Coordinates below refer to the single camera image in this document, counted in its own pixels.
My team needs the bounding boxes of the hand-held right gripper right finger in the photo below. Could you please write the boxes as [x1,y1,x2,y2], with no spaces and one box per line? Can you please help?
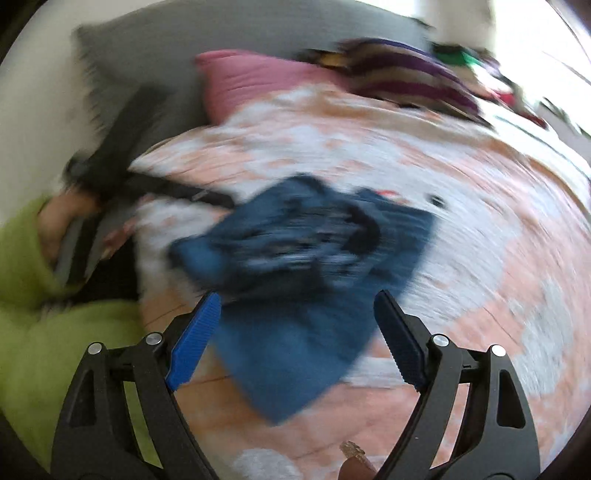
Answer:
[373,289,541,480]

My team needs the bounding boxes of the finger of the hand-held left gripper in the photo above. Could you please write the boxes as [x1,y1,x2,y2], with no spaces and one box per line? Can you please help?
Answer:
[122,173,235,209]
[65,84,169,199]

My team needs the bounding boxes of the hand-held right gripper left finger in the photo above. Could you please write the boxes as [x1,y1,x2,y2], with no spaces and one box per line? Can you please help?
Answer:
[51,291,223,480]

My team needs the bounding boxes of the blue pants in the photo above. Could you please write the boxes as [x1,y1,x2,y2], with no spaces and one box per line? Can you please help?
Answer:
[168,173,439,425]

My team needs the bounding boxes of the person's left forearm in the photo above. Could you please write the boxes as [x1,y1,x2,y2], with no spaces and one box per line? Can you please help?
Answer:
[0,194,65,305]

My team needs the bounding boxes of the person's left hand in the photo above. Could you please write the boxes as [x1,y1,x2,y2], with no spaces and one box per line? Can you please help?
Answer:
[39,191,137,264]

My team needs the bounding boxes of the person's right hand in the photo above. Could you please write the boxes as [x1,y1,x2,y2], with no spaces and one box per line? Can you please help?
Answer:
[338,440,378,480]

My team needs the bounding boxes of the peach and white printed blanket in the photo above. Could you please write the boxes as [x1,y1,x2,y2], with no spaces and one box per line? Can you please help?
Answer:
[124,85,591,480]

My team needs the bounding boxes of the grey upholstered headboard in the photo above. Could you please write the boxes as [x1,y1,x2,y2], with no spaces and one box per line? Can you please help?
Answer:
[71,0,435,158]

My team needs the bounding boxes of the person's green clothing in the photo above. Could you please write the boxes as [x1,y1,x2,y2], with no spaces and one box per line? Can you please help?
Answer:
[0,298,162,467]

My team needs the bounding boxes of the pink pillow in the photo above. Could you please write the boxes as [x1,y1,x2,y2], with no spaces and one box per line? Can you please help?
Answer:
[194,50,352,125]

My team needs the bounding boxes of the cream bed sheet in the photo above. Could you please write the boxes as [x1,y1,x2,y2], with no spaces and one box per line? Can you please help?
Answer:
[480,108,591,204]

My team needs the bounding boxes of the purple striped pillow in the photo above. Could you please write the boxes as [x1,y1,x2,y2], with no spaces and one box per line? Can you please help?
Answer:
[295,38,490,125]

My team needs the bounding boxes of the pile of colourful clothes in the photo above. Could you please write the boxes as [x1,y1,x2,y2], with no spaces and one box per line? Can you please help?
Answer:
[429,39,550,130]

